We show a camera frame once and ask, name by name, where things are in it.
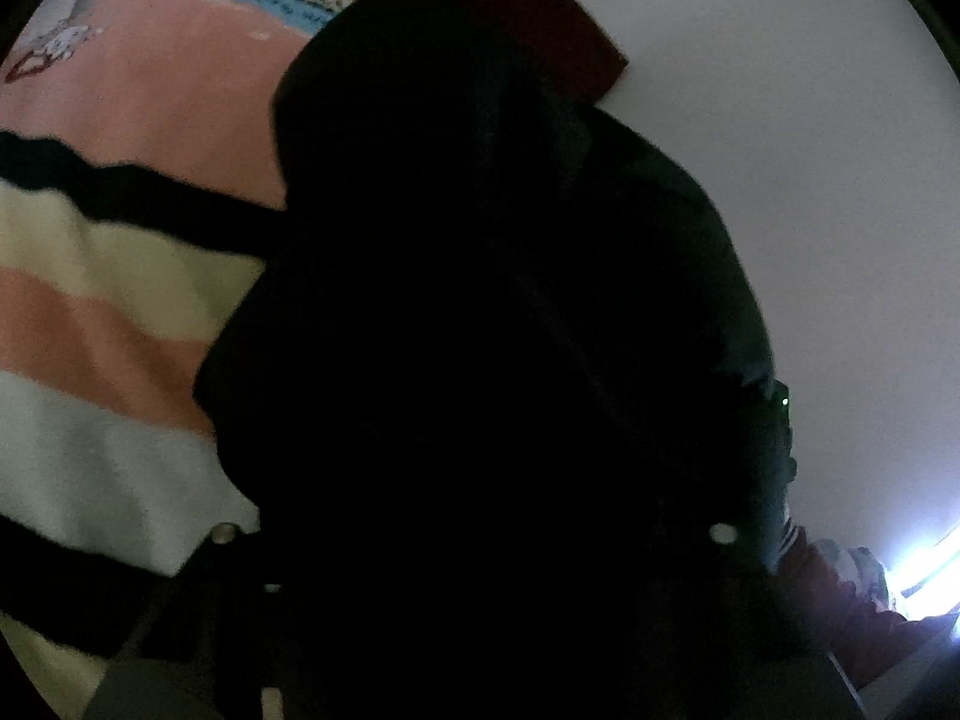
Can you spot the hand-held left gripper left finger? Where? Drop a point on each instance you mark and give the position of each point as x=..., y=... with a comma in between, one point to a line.
x=161, y=615

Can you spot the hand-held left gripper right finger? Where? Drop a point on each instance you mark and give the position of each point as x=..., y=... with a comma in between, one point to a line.
x=780, y=637

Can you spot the black garment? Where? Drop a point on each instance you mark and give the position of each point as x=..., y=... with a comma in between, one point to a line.
x=480, y=360

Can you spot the person's right forearm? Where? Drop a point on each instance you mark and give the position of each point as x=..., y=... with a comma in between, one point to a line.
x=847, y=615

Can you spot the striped pink cartoon blanket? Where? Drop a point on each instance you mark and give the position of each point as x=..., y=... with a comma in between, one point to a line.
x=127, y=285

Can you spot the dark red headboard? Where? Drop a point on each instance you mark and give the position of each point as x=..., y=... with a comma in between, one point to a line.
x=559, y=22

